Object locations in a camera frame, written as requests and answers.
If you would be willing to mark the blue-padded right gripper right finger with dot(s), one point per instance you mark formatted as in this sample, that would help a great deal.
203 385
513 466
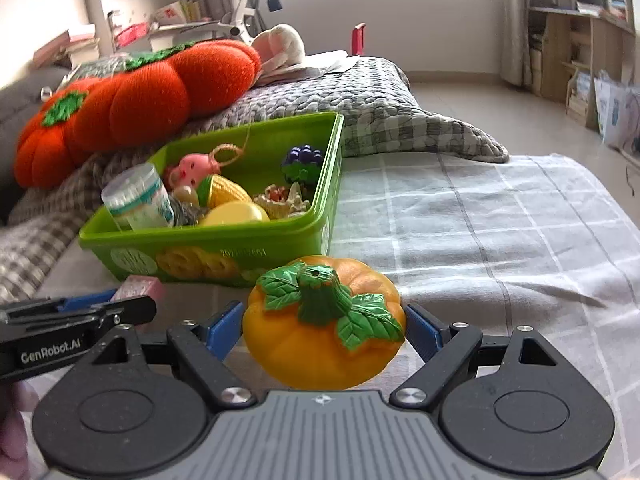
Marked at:
447 352

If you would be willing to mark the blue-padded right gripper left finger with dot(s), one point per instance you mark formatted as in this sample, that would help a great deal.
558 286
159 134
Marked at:
198 351

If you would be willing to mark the orange toy pumpkin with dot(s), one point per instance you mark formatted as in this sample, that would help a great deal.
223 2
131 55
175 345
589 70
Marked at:
322 323

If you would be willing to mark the toy corn cob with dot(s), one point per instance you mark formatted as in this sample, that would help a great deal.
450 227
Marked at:
216 190

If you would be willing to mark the pink toy pig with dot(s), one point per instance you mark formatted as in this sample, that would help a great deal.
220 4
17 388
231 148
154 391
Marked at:
190 171

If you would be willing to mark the purple toy grapes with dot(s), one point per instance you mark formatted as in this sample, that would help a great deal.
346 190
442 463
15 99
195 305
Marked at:
303 165

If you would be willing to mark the cream starfish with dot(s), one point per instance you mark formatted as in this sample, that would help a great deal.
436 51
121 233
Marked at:
281 202

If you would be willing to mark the person's left hand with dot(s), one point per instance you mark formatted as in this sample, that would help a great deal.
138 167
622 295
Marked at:
15 399

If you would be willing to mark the grey checked quilt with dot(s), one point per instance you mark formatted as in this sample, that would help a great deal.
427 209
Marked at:
380 113

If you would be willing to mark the pink toy block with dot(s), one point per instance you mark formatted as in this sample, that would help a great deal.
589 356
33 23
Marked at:
140 285

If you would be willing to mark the green plastic bin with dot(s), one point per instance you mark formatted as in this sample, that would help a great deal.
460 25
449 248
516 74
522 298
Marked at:
232 255

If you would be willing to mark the dark hair claw clip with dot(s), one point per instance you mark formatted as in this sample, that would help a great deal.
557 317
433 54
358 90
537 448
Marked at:
186 214

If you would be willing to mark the yellow toy lemon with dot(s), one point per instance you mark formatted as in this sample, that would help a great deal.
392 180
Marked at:
234 213

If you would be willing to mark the clear cotton swab jar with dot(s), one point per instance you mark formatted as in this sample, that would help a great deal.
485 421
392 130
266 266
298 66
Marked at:
137 200

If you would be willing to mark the left orange pumpkin cushion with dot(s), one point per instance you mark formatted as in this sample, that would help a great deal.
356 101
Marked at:
71 126

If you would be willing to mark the orange pumpkin cushion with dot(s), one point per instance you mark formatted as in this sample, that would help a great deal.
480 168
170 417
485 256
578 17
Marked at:
71 126
153 102

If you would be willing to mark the grey sofa backrest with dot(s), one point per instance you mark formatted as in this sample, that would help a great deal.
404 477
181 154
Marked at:
18 103

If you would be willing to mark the right orange pumpkin cushion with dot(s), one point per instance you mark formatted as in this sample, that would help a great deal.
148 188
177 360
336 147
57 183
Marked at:
153 102

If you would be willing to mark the stack of books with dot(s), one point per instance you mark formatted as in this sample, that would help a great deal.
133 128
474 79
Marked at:
75 36

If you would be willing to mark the white paper bag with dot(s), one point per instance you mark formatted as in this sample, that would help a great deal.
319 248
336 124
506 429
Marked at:
617 111

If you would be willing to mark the white plush toy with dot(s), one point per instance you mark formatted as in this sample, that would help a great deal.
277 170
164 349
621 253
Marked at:
279 47

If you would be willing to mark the red object on bed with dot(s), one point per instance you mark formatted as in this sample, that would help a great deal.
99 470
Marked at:
358 39

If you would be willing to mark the grey window curtain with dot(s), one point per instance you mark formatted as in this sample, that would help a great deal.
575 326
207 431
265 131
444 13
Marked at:
515 59

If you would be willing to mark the wooden desk shelf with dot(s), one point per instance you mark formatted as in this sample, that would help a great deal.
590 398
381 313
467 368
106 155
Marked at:
571 42

